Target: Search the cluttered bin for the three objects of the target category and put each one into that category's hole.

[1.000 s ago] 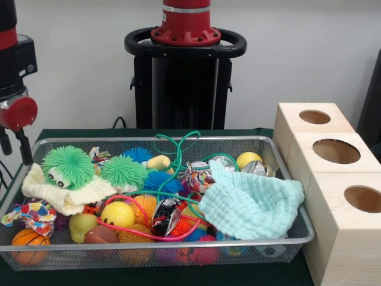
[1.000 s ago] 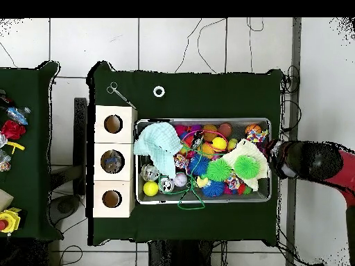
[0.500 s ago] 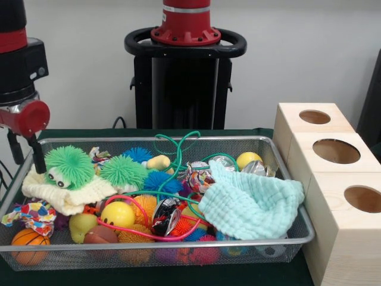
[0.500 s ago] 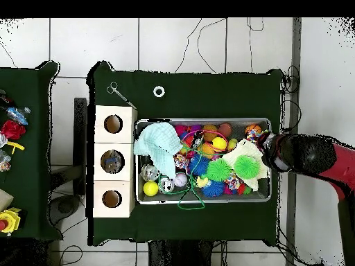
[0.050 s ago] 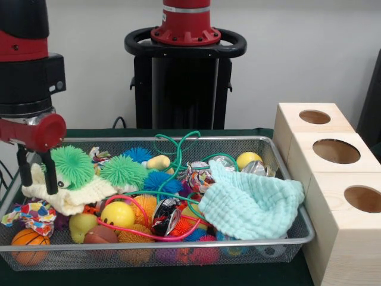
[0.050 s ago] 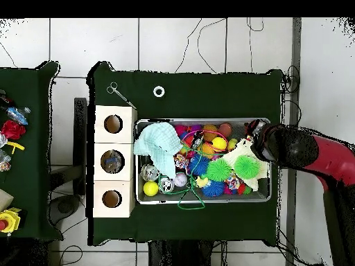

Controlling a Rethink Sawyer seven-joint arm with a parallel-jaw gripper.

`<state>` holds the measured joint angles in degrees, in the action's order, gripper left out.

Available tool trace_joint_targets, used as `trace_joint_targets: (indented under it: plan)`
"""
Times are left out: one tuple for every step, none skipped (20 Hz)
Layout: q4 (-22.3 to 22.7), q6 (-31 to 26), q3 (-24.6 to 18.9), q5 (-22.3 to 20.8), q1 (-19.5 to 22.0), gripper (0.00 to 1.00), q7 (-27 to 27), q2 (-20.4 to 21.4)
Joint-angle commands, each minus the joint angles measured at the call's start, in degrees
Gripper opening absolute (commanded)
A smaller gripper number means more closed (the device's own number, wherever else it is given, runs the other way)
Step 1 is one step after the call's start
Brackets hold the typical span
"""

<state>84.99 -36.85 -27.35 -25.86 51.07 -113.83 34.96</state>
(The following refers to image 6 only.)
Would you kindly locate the small green spiky toy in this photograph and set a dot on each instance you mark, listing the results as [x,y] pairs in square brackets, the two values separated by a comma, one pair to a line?
[219,169]

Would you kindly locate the beige box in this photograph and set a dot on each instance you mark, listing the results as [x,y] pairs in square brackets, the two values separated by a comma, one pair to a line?
[5,199]

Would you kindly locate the clear plastic packet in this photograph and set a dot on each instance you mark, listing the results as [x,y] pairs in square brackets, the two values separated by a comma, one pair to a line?
[5,162]

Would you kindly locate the large green spiky toy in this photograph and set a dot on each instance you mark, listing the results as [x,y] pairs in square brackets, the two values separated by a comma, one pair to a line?
[246,167]

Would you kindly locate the yellow smiley ball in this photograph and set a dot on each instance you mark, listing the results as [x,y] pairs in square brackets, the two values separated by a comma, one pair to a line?
[219,144]

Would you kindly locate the light blue muslin cloth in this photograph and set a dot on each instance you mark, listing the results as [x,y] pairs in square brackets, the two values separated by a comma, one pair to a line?
[158,141]

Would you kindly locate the yellow emergency stop button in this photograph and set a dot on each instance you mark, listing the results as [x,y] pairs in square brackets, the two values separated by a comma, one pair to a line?
[9,220]

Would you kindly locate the blue and clear packet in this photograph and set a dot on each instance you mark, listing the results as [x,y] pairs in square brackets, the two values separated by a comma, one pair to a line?
[18,115]

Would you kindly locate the clear bottle blue label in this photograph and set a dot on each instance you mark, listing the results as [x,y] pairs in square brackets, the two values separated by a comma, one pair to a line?
[111,161]

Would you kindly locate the cream knitted cloth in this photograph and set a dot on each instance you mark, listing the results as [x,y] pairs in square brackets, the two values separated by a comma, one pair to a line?
[238,151]

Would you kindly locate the yellow plastic piece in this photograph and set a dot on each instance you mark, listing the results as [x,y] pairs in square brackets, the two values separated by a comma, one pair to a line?
[16,145]

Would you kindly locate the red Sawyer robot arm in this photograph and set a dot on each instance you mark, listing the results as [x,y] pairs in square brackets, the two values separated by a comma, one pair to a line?
[332,158]

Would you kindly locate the plain yellow ball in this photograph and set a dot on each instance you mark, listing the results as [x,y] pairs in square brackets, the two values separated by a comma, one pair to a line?
[150,188]

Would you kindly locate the wooden box with three holes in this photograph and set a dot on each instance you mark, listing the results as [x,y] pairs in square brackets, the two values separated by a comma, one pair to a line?
[127,155]

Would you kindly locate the blue spiky ball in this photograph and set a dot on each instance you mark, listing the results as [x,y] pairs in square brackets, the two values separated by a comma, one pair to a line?
[199,165]

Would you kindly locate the silver scissors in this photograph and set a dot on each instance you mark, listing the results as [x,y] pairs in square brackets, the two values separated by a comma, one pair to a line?
[119,94]

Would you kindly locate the red crumpled item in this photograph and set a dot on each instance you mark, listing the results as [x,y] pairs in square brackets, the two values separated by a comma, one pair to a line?
[12,129]

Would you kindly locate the dark green tablecloth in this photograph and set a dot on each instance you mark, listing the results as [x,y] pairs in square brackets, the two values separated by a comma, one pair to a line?
[33,166]
[208,97]

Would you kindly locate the black upright panel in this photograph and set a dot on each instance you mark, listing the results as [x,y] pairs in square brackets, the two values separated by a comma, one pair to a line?
[80,124]

